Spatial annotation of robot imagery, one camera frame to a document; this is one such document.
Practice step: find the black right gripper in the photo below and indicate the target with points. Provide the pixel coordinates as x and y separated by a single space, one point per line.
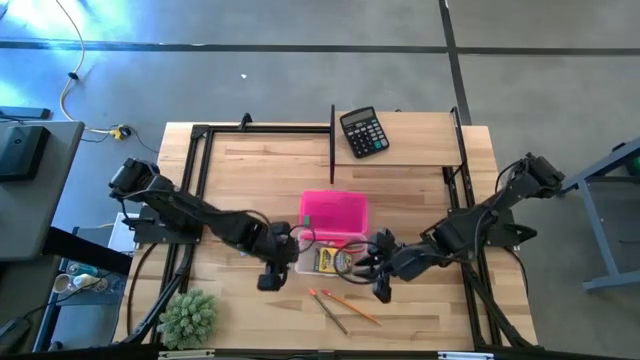
405 262

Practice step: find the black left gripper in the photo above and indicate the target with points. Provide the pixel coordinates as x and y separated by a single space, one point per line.
280 250

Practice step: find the orange pencil pink eraser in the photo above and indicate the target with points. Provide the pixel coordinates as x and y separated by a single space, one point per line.
350 306

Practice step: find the yellow green crayon box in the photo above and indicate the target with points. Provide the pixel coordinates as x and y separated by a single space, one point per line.
327 260

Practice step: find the black pencil orange eraser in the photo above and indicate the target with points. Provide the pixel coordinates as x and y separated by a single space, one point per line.
330 313

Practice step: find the pink and clear pencil case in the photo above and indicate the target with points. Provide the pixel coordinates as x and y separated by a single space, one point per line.
332 212

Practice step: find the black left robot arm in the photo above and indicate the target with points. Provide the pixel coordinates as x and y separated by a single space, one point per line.
175 205

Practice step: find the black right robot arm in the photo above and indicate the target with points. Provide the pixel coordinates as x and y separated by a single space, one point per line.
500 200

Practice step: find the green artificial plant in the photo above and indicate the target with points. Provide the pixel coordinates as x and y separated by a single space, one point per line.
187 320

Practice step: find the black desk calculator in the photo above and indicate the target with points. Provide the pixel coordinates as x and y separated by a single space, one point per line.
364 132

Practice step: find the wooden shelf riser black legs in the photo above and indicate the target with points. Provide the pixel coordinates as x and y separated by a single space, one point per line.
420 140

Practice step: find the white paper sheet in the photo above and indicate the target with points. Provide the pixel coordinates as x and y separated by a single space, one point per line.
120 240

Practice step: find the black cart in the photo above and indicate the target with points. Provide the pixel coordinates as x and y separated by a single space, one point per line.
85 250

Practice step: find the grey blue metal table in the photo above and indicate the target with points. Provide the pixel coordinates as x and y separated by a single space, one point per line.
601 235

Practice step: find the grey desk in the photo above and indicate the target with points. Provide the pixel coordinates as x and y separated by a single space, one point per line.
45 210

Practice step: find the black box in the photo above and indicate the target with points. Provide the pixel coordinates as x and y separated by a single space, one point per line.
22 152

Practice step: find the black flat device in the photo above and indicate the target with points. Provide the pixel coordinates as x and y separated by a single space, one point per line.
25 113

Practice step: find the black aluminium rig frame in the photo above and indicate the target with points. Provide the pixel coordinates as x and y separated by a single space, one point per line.
270 129

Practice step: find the silver frame bracket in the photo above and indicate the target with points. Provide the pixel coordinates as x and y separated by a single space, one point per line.
187 354
465 355

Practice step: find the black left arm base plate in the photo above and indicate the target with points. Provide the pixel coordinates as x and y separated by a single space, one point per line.
150 232

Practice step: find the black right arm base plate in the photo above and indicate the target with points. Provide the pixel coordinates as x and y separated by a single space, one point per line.
520 233

